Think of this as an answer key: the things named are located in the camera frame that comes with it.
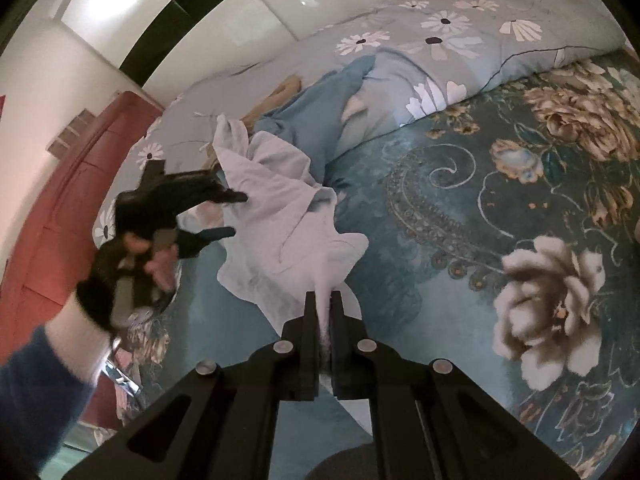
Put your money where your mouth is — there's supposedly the teal floral bedspread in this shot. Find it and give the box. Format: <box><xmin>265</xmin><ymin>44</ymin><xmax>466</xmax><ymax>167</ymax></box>
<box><xmin>123</xmin><ymin>51</ymin><xmax>639</xmax><ymax>479</ymax></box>

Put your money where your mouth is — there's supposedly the left forearm blue sleeve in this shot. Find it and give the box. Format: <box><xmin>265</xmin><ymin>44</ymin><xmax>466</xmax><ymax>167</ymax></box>
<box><xmin>1</xmin><ymin>292</ymin><xmax>112</xmax><ymax>479</ymax></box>

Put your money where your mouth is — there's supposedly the blue cloth garment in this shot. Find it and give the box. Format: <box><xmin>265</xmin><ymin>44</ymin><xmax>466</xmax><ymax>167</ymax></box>
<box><xmin>255</xmin><ymin>55</ymin><xmax>375</xmax><ymax>184</ymax></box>

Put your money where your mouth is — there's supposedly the white cotton garment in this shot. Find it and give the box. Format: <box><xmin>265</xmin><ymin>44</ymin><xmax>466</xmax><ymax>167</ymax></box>
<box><xmin>213</xmin><ymin>115</ymin><xmax>369</xmax><ymax>374</ymax></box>

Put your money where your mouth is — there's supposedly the left hand in black glove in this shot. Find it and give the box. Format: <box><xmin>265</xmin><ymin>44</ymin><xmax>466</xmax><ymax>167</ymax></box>
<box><xmin>76</xmin><ymin>233</ymin><xmax>178</xmax><ymax>334</ymax></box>

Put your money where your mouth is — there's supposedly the red leather headboard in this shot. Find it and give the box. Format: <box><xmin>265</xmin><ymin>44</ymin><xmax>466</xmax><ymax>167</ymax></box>
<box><xmin>0</xmin><ymin>90</ymin><xmax>164</xmax><ymax>430</ymax></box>

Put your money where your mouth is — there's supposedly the beige cloth garment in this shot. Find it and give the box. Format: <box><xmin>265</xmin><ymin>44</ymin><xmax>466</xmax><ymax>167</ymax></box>
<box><xmin>241</xmin><ymin>75</ymin><xmax>302</xmax><ymax>131</ymax></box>

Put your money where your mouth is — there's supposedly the glossy white wardrobe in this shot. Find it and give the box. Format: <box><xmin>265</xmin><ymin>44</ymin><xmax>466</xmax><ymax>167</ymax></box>
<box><xmin>61</xmin><ymin>0</ymin><xmax>382</xmax><ymax>105</ymax></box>

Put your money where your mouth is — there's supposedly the grey daisy print duvet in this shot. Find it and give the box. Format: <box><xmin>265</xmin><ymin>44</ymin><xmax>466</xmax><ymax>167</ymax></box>
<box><xmin>93</xmin><ymin>0</ymin><xmax>625</xmax><ymax>243</ymax></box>

